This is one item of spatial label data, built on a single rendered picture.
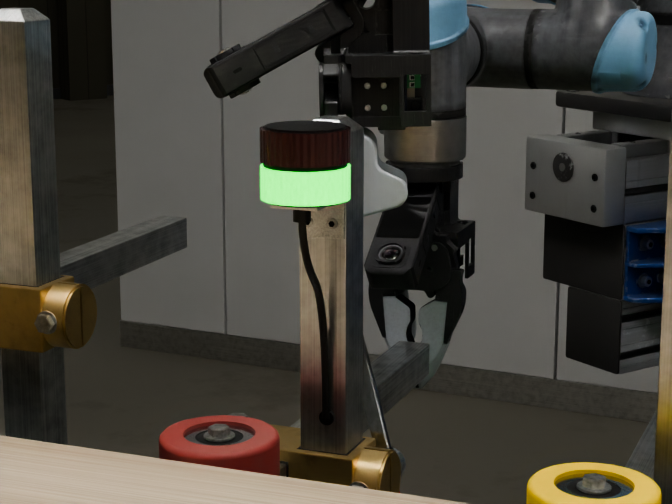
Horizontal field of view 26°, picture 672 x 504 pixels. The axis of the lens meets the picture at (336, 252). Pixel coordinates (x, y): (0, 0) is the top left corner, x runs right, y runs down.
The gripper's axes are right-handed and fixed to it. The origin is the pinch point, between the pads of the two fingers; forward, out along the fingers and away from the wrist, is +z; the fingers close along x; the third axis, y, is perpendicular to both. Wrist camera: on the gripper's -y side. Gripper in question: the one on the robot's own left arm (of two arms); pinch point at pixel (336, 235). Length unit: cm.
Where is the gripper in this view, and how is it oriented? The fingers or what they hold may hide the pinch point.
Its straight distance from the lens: 110.4
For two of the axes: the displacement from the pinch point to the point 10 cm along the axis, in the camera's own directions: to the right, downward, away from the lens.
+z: 0.2, 9.8, 2.1
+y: 10.0, -0.2, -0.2
